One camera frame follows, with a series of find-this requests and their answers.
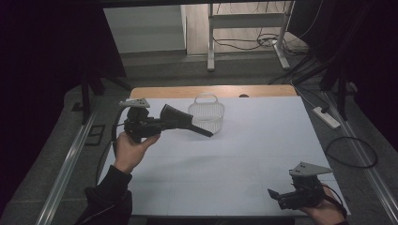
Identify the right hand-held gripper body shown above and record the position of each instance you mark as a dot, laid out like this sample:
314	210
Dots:
305	195

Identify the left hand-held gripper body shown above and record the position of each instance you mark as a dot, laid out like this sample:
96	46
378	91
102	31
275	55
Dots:
139	125

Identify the white plastic basket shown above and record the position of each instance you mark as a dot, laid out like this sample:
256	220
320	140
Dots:
211	117

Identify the person's right hand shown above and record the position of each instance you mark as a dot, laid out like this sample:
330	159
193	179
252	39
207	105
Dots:
328	211

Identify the person's left hand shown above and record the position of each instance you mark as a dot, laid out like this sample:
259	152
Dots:
128	153

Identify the wooden table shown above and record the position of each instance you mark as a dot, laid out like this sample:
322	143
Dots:
175	92

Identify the white table cover board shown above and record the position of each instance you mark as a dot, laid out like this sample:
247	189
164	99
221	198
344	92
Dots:
237	162

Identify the black tripod stand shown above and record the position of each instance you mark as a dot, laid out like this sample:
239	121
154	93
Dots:
85	100
342	93

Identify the white power strip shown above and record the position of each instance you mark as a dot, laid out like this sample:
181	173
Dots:
327	118

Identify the black plug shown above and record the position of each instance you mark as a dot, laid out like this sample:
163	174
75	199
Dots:
324	109

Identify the black curtain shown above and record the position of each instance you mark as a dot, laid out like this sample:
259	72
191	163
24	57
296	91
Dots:
369	47
47	47

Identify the aluminium rail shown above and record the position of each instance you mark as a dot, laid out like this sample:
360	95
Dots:
366	162
68	165

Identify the white metal desk frame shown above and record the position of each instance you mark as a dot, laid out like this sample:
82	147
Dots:
247	20

